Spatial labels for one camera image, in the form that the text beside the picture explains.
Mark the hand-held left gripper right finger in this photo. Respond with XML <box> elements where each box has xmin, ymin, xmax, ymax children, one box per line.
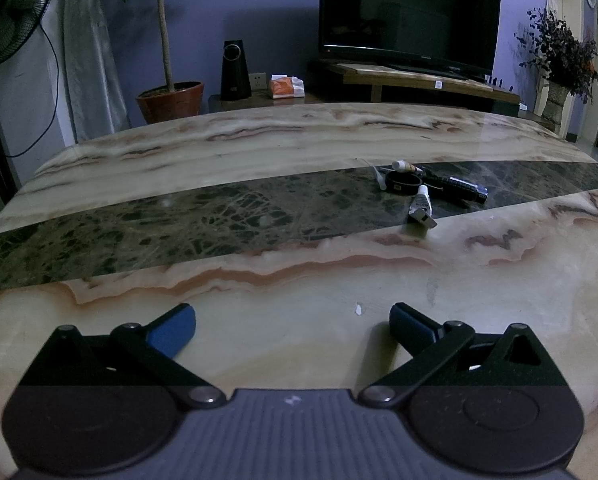
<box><xmin>358</xmin><ymin>302</ymin><xmax>565</xmax><ymax>409</ymax></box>

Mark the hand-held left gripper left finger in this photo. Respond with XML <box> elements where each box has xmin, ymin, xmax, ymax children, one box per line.
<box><xmin>26</xmin><ymin>303</ymin><xmax>228</xmax><ymax>409</ymax></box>

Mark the grey squeeze tube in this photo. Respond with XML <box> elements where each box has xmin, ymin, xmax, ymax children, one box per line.
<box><xmin>406</xmin><ymin>184</ymin><xmax>438</xmax><ymax>229</ymax></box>

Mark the black ring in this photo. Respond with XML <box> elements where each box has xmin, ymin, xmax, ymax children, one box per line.
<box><xmin>382</xmin><ymin>171</ymin><xmax>426</xmax><ymax>194</ymax></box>

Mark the thin white strip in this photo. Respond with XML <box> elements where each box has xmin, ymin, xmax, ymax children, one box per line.
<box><xmin>361</xmin><ymin>159</ymin><xmax>386</xmax><ymax>192</ymax></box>

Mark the potted green tree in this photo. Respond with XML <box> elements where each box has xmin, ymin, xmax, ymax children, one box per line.
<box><xmin>101</xmin><ymin>0</ymin><xmax>214</xmax><ymax>125</ymax></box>

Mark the low wooden media cabinet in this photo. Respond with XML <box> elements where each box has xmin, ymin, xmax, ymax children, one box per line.
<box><xmin>208</xmin><ymin>91</ymin><xmax>330</xmax><ymax>112</ymax></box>

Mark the wooden television riser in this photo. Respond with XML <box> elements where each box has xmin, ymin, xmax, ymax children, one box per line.
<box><xmin>326</xmin><ymin>62</ymin><xmax>522</xmax><ymax>103</ymax></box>

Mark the black cone speaker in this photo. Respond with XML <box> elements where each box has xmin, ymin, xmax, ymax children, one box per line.
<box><xmin>220</xmin><ymin>40</ymin><xmax>253</xmax><ymax>101</ymax></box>

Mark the woven vase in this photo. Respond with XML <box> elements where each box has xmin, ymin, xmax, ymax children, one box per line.
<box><xmin>542</xmin><ymin>80</ymin><xmax>572</xmax><ymax>121</ymax></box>

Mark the orange tissue pack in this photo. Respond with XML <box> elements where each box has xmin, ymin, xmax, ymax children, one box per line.
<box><xmin>267</xmin><ymin>75</ymin><xmax>306</xmax><ymax>100</ymax></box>

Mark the grey curtain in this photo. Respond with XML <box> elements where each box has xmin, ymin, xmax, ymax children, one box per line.
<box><xmin>61</xmin><ymin>0</ymin><xmax>132</xmax><ymax>143</ymax></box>

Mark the dried flower bouquet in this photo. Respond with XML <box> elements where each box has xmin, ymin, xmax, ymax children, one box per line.
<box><xmin>514</xmin><ymin>7</ymin><xmax>598</xmax><ymax>106</ymax></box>

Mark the black flat television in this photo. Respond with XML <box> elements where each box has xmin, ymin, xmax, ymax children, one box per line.
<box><xmin>319</xmin><ymin>0</ymin><xmax>502</xmax><ymax>81</ymax></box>

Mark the black standing fan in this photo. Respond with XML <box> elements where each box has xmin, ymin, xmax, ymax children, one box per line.
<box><xmin>0</xmin><ymin>0</ymin><xmax>58</xmax><ymax>126</ymax></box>

